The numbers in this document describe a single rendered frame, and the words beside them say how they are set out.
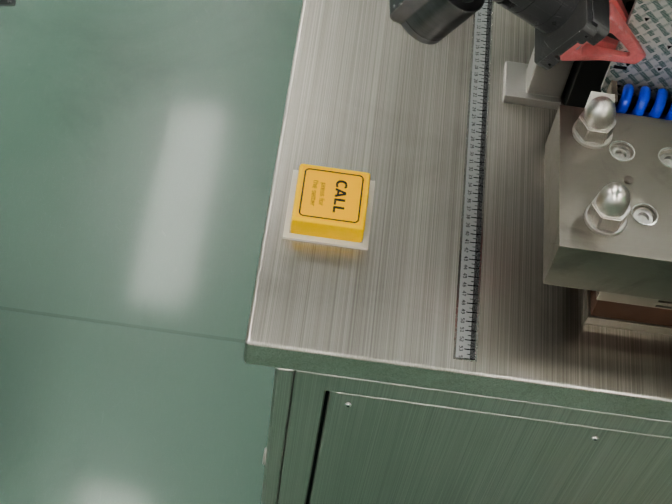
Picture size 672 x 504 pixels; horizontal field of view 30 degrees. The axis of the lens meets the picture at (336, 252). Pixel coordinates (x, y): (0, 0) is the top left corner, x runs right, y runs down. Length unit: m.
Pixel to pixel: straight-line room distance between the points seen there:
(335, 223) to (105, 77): 1.40
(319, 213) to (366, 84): 0.20
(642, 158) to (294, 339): 0.35
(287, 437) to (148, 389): 0.86
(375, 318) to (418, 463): 0.22
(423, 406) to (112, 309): 1.09
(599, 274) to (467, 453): 0.28
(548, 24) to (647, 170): 0.16
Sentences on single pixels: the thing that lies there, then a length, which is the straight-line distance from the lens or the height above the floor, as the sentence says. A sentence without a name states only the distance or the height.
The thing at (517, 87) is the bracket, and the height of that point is 0.91.
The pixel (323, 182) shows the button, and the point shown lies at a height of 0.92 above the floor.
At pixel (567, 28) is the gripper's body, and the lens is 1.11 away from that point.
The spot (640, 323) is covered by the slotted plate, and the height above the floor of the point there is 0.91.
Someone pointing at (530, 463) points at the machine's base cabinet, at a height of 0.73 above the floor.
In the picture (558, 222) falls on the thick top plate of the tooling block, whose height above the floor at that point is 1.03.
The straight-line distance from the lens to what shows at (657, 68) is 1.20.
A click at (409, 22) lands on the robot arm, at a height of 1.09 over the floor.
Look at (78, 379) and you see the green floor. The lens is 2.15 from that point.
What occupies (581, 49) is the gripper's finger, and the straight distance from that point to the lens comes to 1.16.
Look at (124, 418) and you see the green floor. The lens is 2.11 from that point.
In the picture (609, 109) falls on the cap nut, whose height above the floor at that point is 1.07.
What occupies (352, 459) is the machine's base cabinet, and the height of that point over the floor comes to 0.68.
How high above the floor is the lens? 1.88
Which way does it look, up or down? 55 degrees down
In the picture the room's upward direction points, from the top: 9 degrees clockwise
